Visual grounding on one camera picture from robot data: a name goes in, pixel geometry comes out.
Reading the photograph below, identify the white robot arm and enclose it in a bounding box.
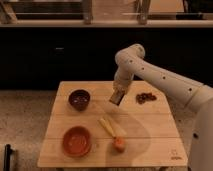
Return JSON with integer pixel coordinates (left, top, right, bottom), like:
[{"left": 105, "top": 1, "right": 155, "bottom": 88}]
[{"left": 110, "top": 44, "right": 213, "bottom": 171}]

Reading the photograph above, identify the dark brown bowl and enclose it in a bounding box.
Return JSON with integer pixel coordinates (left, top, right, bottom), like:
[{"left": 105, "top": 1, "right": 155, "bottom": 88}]
[{"left": 68, "top": 89, "right": 90, "bottom": 111}]

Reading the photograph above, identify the red bowl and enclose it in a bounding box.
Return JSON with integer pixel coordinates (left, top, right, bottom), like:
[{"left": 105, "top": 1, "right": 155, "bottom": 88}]
[{"left": 61, "top": 126, "right": 92, "bottom": 158}]

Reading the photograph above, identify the pile of brown nuts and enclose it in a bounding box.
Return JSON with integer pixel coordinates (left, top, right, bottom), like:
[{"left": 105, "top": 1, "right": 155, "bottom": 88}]
[{"left": 136, "top": 93, "right": 157, "bottom": 104}]

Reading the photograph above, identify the black object at floor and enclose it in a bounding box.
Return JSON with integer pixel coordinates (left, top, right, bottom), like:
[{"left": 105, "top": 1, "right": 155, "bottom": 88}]
[{"left": 3, "top": 144, "right": 14, "bottom": 171}]

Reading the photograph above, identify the orange spoon with wooden handle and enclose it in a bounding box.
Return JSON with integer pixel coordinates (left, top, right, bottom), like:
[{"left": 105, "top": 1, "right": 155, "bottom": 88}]
[{"left": 99, "top": 118, "right": 126, "bottom": 153}]

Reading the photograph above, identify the wooden shelf rail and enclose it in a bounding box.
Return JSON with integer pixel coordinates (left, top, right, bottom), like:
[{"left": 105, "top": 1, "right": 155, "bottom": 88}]
[{"left": 0, "top": 0, "right": 213, "bottom": 28}]

